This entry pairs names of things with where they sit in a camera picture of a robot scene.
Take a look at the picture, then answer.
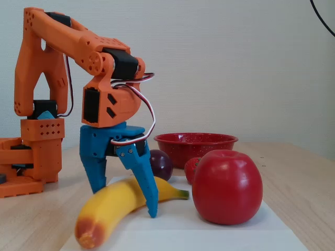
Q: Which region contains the blue gripper black motor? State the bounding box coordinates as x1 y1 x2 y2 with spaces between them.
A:
80 121 159 219

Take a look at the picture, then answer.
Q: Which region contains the yellow plastic banana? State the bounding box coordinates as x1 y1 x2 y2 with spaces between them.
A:
75 176 189 249

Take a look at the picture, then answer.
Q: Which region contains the orange robot base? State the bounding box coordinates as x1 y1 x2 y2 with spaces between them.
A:
0 137 46 199

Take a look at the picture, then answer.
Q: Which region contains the red speckled enamel bowl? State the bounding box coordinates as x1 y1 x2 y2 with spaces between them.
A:
153 132 239 169

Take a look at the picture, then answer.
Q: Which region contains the dark purple plastic plum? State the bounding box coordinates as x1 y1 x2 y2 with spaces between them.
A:
149 149 174 181

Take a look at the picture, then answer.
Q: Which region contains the red plastic strawberry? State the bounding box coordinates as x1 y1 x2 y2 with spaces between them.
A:
184 157 202 185

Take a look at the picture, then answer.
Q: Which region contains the white paper sheet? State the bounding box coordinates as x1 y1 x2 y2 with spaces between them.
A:
60 175 309 251

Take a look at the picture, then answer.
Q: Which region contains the red plastic apple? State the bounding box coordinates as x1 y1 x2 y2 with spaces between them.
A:
192 149 263 226

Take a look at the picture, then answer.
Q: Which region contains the red white black servo cable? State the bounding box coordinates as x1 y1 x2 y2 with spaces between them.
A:
56 53 75 118
109 72 157 146

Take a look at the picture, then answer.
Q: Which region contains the black hanging cable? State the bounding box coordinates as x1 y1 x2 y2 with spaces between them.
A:
309 0 335 38

